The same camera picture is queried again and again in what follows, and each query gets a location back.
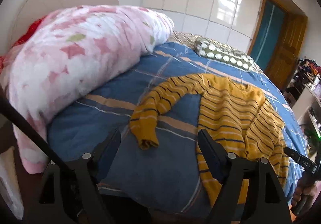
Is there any black cable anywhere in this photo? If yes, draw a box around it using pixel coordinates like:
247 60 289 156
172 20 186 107
0 88 76 224

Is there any pink floral fleece blanket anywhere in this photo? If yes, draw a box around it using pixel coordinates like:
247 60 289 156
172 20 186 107
0 5 175 174

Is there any red cloth behind blanket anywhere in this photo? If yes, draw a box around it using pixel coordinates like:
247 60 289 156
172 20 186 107
0 16 47 69

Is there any yellow striped knit sweater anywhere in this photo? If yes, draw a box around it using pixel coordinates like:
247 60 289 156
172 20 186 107
129 73 290 208

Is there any green white-dotted bolster pillow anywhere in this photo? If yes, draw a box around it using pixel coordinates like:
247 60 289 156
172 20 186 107
194 38 257 72

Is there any blue plaid bed cover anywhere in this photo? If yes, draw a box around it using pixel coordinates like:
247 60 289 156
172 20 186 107
47 42 306 217

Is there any brown wooden door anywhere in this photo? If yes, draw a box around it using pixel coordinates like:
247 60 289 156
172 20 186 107
265 13 308 92

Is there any person's right hand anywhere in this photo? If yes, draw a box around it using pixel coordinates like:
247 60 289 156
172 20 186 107
291 176 320 211

